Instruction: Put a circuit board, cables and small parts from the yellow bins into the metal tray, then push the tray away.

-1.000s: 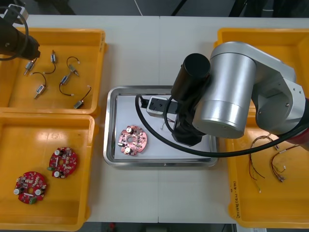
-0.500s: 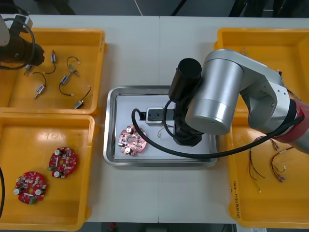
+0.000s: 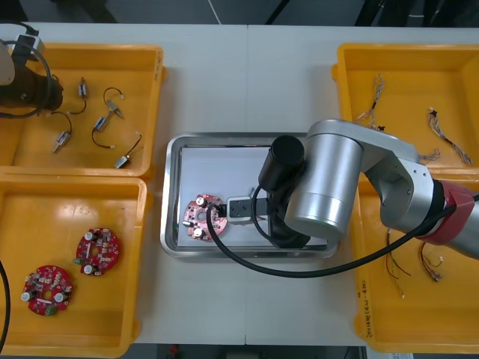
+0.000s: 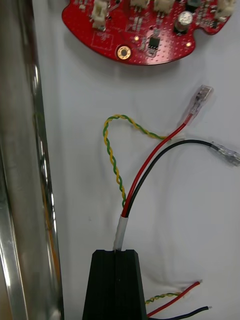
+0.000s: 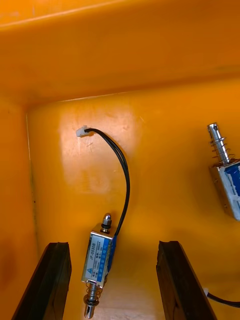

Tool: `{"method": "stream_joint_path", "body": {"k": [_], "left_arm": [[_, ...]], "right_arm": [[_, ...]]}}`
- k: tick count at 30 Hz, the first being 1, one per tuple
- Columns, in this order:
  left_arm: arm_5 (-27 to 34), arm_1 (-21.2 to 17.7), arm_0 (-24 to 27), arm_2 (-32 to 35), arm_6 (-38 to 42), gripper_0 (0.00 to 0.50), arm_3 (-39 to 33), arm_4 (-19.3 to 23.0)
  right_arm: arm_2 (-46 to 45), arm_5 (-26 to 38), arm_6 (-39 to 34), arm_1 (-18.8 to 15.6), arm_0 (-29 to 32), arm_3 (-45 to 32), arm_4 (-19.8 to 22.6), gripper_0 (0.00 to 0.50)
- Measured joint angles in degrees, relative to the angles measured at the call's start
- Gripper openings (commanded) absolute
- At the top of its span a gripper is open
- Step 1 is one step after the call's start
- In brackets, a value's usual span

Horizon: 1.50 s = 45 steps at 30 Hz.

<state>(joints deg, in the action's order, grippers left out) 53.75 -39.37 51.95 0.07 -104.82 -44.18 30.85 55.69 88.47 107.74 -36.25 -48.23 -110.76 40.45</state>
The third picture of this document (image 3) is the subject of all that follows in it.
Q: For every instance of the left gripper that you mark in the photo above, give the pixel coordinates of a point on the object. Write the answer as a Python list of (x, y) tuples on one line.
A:
[(41, 91)]

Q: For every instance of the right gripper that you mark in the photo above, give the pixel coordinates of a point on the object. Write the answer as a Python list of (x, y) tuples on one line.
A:
[(290, 235)]

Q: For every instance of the round red circuit board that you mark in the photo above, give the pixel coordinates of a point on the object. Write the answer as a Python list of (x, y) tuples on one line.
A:
[(198, 218), (47, 291), (98, 252)]

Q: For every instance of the small blue-label metal solenoid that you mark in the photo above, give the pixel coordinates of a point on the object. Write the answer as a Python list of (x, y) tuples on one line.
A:
[(83, 89), (61, 138), (100, 123)]

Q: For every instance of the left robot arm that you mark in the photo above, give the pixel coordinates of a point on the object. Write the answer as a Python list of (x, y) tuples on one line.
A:
[(5, 63)]

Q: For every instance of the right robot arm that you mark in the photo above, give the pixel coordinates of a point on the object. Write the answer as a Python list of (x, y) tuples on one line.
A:
[(329, 179)]

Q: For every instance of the white sheet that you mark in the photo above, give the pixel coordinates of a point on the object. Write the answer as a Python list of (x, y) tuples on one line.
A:
[(224, 168)]

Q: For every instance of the steel tray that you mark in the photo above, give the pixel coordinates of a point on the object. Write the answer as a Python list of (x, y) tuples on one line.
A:
[(169, 209)]

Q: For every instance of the small brass metal solenoid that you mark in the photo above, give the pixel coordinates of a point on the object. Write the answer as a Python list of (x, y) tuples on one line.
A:
[(112, 106)]

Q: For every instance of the yellow-orange plastic bin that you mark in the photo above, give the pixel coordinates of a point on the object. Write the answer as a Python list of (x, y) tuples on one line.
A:
[(75, 202), (411, 321), (142, 75), (411, 82)]

